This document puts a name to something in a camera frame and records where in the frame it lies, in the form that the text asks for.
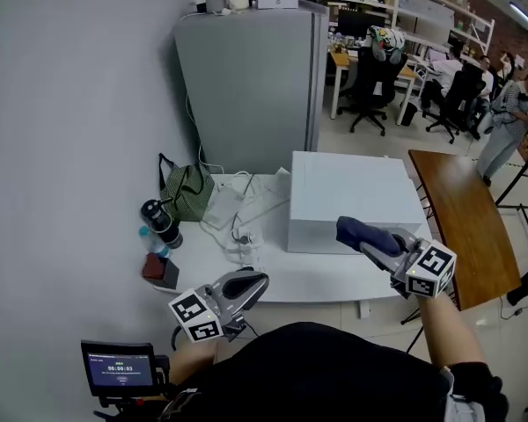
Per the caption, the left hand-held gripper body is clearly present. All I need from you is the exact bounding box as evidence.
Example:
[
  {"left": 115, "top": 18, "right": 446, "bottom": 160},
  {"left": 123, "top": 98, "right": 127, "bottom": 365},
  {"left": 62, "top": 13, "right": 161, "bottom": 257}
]
[{"left": 167, "top": 274, "right": 256, "bottom": 343}]

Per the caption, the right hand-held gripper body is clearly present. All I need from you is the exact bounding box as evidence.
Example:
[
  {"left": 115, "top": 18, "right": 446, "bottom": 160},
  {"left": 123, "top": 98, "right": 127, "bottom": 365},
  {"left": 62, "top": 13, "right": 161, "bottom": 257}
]
[{"left": 389, "top": 231, "right": 458, "bottom": 299}]

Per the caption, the dark blue cloth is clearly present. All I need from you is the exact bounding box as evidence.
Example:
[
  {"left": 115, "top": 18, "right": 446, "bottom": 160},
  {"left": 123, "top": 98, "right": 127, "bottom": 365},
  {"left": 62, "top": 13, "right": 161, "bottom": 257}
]
[{"left": 335, "top": 215, "right": 402, "bottom": 257}]

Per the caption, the white microwave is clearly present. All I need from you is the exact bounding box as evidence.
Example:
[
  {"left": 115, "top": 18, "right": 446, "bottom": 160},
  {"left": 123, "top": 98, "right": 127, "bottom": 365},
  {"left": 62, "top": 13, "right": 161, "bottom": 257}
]
[{"left": 286, "top": 150, "right": 426, "bottom": 255}]

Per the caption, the grey shoulder pouch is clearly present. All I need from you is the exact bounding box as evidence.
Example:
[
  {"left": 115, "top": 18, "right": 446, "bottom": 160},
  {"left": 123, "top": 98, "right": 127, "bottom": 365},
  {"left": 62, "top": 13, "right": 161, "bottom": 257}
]
[{"left": 444, "top": 367, "right": 485, "bottom": 422}]

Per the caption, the person's right forearm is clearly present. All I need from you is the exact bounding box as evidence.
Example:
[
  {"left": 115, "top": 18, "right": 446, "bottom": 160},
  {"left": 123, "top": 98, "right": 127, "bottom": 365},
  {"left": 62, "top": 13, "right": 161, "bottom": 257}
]
[{"left": 415, "top": 295, "right": 488, "bottom": 367}]

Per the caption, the person's left forearm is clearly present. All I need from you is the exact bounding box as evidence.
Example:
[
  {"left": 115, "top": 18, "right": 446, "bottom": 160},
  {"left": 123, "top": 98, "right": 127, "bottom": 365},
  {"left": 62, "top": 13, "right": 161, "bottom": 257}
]
[{"left": 169, "top": 338, "right": 216, "bottom": 386}]

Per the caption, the white power strip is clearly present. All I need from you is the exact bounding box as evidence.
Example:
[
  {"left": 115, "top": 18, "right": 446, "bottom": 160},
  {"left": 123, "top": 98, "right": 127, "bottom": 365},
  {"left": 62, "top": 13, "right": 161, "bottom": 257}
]
[{"left": 226, "top": 230, "right": 265, "bottom": 276}]

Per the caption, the white plug adapter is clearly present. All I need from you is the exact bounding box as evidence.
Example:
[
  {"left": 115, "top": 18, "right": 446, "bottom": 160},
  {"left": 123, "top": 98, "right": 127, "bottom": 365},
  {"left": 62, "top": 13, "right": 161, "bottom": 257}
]
[{"left": 231, "top": 229, "right": 263, "bottom": 248}]

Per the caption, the red and black box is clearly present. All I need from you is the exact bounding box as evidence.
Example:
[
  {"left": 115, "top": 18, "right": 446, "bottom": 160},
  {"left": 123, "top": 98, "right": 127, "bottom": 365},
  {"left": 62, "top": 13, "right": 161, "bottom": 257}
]
[{"left": 141, "top": 252, "right": 180, "bottom": 290}]

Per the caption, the brown wooden table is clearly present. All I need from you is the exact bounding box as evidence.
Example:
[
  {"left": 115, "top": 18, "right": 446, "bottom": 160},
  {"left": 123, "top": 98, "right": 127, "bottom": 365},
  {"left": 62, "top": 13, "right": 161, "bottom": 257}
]
[{"left": 407, "top": 149, "right": 523, "bottom": 311}]

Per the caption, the flat white box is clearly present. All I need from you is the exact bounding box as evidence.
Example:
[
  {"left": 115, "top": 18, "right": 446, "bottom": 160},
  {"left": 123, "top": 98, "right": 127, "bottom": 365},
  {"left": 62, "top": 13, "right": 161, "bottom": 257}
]
[{"left": 201, "top": 181, "right": 247, "bottom": 232}]

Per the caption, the clear water bottle blue cap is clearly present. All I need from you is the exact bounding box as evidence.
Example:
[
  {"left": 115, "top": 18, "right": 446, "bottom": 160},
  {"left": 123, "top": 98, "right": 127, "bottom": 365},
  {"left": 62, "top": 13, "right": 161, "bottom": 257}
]
[{"left": 137, "top": 225, "right": 172, "bottom": 259}]

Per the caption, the black thermos bottle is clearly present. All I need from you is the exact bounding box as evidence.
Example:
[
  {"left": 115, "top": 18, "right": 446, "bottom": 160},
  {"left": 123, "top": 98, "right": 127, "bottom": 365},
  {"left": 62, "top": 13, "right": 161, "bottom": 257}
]
[{"left": 140, "top": 196, "right": 184, "bottom": 251}]

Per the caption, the small black monitor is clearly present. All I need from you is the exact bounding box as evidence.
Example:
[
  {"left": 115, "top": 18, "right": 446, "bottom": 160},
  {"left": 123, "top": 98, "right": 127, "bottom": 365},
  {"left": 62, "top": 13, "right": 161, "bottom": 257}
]
[{"left": 80, "top": 339, "right": 171, "bottom": 408}]

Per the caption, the person's black shirt torso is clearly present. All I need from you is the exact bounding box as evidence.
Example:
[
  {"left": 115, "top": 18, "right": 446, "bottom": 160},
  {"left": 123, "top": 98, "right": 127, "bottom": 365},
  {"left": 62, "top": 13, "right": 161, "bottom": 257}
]
[{"left": 158, "top": 321, "right": 510, "bottom": 422}]

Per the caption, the green striped bag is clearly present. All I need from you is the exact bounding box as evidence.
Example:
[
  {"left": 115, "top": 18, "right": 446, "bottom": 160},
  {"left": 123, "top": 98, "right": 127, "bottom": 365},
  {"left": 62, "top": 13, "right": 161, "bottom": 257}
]
[{"left": 158, "top": 152, "right": 216, "bottom": 223}]

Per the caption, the black metal stand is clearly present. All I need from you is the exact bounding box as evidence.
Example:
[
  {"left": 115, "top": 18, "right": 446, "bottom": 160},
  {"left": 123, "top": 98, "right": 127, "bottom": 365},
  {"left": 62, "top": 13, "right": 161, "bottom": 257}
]
[{"left": 495, "top": 129, "right": 528, "bottom": 245}]

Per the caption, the black trash bin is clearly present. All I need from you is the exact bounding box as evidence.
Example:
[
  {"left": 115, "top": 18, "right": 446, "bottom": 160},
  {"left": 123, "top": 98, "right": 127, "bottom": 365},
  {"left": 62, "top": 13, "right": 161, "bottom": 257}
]
[{"left": 400, "top": 101, "right": 419, "bottom": 127}]

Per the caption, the black office chair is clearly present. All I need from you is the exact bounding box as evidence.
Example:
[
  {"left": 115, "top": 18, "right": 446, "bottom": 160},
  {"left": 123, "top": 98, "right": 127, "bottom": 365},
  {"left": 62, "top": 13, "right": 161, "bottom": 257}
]
[
  {"left": 422, "top": 63, "right": 488, "bottom": 144},
  {"left": 337, "top": 46, "right": 409, "bottom": 138}
]

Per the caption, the white desk with wooden top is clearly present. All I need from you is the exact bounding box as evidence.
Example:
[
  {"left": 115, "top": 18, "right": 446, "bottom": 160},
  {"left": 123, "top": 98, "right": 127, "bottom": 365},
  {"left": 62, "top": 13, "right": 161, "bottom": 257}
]
[{"left": 328, "top": 50, "right": 419, "bottom": 127}]

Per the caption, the colourful garment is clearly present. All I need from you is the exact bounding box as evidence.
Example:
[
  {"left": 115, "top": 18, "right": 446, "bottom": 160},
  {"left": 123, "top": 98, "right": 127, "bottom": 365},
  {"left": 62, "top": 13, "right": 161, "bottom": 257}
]
[{"left": 363, "top": 25, "right": 406, "bottom": 65}]

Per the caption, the dark computer monitor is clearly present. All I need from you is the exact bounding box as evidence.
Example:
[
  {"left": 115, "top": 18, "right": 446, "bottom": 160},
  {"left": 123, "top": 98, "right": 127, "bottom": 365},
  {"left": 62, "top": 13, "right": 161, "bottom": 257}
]
[{"left": 336, "top": 10, "right": 387, "bottom": 39}]

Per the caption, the white shelf rack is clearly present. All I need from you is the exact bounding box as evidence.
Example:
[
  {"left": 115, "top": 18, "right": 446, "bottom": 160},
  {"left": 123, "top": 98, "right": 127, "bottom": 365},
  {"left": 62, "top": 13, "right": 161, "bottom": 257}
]
[{"left": 298, "top": 0, "right": 496, "bottom": 68}]

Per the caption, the white flat device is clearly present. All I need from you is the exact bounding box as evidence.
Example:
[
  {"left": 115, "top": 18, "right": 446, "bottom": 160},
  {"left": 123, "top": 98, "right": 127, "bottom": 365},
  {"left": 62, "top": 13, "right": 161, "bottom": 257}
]
[{"left": 255, "top": 0, "right": 299, "bottom": 11}]

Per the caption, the black adapter with cable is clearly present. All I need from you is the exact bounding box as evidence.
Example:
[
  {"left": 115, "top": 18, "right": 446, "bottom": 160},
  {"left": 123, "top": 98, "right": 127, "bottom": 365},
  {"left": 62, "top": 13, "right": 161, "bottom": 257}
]
[{"left": 499, "top": 303, "right": 525, "bottom": 321}]

